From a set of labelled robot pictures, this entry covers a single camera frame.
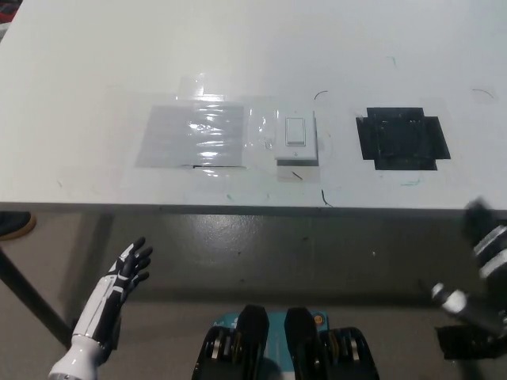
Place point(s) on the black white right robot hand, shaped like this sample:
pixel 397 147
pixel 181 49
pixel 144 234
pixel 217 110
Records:
pixel 491 261

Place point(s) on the black diagonal table leg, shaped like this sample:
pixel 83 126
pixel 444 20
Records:
pixel 31 293

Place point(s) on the white rocker light switch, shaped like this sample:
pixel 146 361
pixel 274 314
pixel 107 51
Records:
pixel 295 132

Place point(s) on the black table foot plate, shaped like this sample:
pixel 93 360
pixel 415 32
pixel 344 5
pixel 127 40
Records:
pixel 455 344

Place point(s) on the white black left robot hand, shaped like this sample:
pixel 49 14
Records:
pixel 113 289

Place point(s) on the red black object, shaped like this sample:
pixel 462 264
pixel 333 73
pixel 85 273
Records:
pixel 6 10

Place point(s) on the black shoe tan sole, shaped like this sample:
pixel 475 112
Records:
pixel 16 225

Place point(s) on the black tape patch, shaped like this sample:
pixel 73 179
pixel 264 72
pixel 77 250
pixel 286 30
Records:
pixel 402 138

